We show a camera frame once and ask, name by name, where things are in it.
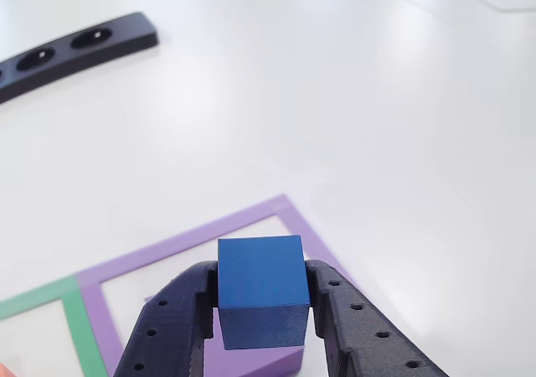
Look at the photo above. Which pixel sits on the green square frame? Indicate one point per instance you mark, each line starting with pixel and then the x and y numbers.
pixel 79 331

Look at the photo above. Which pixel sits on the large purple cube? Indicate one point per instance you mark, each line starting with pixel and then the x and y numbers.
pixel 251 362

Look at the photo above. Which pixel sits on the orange cube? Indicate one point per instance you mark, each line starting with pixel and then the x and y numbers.
pixel 5 370

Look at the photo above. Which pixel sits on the small blue cube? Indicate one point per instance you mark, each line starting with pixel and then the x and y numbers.
pixel 259 272

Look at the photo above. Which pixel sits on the black power strip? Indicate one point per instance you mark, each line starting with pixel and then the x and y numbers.
pixel 84 52

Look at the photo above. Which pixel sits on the purple square frame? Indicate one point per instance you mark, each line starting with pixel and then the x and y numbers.
pixel 100 310

